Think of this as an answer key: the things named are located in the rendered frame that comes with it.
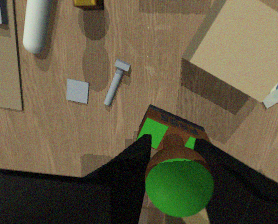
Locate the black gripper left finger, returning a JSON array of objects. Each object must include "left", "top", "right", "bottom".
[{"left": 0, "top": 134, "right": 152, "bottom": 224}]

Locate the yellow hand stamp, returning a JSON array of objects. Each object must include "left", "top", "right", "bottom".
[{"left": 73, "top": 0, "right": 104, "bottom": 11}]

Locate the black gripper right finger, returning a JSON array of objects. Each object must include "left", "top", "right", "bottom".
[{"left": 194, "top": 138, "right": 278, "bottom": 224}]

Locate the grey square plate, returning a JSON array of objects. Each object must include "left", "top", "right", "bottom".
[{"left": 66, "top": 78, "right": 89, "bottom": 104}]

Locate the cream inspection card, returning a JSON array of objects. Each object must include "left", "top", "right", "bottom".
[{"left": 263, "top": 83, "right": 278, "bottom": 108}]

